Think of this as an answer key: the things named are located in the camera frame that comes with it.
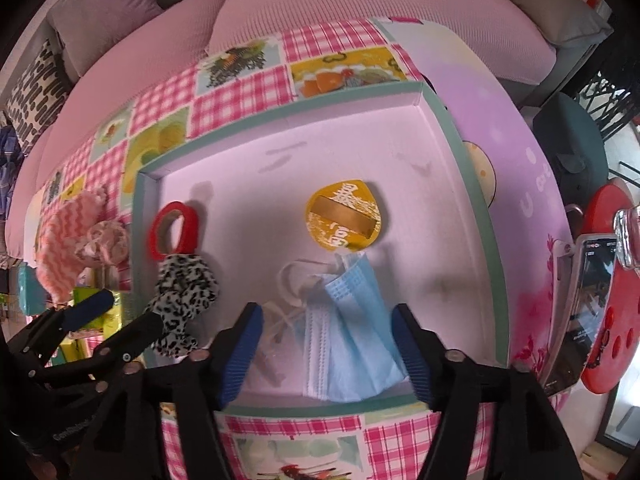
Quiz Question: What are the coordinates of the pink white fuzzy sock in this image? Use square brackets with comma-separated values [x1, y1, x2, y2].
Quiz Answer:
[36, 186, 107, 304]

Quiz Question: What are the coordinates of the pink checkered tablecloth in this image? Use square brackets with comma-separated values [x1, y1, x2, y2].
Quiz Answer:
[24, 18, 570, 479]

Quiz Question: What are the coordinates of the leopard print fabric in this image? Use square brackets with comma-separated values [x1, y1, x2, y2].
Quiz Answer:
[146, 254, 220, 358]

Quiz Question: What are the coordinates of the blue face mask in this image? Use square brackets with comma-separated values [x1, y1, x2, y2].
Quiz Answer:
[277, 252, 407, 403]

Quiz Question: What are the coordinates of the left grey cushion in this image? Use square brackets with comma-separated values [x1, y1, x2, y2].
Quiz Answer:
[49, 0, 162, 76]

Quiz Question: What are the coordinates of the teal chair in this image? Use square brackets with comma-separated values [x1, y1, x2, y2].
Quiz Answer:
[533, 93, 608, 208]

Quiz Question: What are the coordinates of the green tissue pack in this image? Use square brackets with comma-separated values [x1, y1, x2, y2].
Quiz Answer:
[60, 284, 124, 366]

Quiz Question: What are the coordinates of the blue clothing pile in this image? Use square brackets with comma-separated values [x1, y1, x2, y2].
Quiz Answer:
[0, 125, 24, 220]

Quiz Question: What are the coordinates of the beige patterned scrunchie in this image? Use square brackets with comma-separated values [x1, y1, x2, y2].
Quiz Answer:
[74, 220, 129, 268]

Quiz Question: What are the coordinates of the grey sofa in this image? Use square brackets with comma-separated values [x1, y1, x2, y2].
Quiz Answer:
[1, 0, 612, 259]

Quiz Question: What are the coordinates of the red round stool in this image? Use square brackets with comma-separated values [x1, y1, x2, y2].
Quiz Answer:
[580, 181, 639, 394]

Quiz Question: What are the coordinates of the teal shallow tray box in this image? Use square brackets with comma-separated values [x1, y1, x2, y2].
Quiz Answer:
[128, 80, 511, 418]

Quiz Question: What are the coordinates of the red tape roll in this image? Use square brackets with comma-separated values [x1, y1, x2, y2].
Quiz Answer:
[148, 202, 200, 262]

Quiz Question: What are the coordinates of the teal plastic container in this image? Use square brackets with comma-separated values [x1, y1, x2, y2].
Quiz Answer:
[17, 262, 48, 316]

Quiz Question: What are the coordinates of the smartphone on stand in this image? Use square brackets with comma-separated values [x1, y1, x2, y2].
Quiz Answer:
[541, 233, 616, 396]

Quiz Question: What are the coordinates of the gold round lucky token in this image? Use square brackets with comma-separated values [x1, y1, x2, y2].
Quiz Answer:
[305, 180, 382, 252]

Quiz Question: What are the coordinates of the black white patterned cushion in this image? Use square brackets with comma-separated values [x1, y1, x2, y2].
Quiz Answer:
[4, 39, 72, 156]

